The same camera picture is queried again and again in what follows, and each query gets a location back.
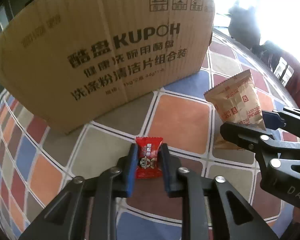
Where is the beige fortune biscuit packet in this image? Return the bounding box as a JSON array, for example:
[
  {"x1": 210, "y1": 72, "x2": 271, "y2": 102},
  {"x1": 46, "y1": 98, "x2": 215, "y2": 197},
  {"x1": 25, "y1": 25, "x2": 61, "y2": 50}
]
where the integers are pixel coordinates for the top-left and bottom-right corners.
[{"x1": 204, "y1": 69, "x2": 268, "y2": 151}]

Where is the small red candy packet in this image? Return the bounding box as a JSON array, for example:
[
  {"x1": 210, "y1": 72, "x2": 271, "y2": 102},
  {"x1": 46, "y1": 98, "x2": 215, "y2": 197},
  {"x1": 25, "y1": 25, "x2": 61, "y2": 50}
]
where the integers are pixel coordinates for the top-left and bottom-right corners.
[{"x1": 135, "y1": 137, "x2": 163, "y2": 179}]

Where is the colourful checkered tablecloth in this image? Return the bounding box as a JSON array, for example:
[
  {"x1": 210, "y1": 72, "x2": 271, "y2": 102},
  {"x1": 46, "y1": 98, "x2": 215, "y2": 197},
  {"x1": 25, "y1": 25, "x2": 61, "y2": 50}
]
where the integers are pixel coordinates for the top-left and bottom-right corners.
[{"x1": 0, "y1": 32, "x2": 296, "y2": 239}]

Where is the dark dining chair right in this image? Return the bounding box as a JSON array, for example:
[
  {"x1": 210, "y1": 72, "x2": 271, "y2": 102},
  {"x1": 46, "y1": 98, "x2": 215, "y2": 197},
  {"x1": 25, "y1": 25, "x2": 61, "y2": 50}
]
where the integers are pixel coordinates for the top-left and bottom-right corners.
[{"x1": 228, "y1": 3, "x2": 261, "y2": 49}]

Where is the brown cardboard box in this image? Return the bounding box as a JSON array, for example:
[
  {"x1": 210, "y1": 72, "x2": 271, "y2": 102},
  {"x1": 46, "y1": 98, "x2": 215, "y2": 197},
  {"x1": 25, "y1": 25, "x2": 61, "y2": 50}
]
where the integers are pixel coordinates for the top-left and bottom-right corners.
[{"x1": 0, "y1": 0, "x2": 215, "y2": 133}]

